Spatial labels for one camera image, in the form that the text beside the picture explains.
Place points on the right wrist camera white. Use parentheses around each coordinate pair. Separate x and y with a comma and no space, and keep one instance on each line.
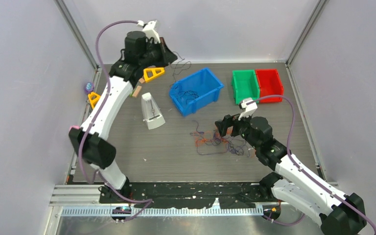
(248,107)

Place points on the red plastic bin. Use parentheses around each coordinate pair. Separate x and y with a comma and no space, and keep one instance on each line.
(269,82)

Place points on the blue plastic bin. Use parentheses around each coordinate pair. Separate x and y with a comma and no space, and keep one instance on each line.
(195,91)

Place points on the yellow triangle toy far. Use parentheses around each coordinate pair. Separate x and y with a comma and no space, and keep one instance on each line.
(149,74)

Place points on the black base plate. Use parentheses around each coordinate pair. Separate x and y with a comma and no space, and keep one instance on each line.
(198,195)

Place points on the green plastic bin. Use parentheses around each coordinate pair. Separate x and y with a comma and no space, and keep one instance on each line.
(245,85)

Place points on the wooden block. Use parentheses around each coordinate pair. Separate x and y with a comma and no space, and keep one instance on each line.
(136,91)

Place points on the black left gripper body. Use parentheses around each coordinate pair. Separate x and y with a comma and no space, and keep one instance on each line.
(153,57)

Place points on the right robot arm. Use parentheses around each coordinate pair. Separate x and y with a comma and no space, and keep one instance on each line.
(336,212)

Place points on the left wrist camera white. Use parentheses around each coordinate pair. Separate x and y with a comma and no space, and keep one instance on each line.
(150,29)

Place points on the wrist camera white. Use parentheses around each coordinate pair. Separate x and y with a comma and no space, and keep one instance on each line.
(150,29)
(248,107)

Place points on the pink metronome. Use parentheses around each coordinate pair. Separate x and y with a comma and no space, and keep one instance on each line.
(74,127)

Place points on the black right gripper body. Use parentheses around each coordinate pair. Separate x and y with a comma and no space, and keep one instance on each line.
(243,127)

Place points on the purple round toy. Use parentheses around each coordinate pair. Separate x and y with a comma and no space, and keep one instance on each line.
(89,88)

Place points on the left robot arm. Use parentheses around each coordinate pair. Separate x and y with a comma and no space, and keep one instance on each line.
(90,141)

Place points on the yellow triangle toy near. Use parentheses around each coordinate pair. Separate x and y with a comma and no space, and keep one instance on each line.
(93,99)

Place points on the yellow triangle toy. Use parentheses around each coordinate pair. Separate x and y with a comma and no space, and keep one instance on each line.
(149,74)
(93,99)

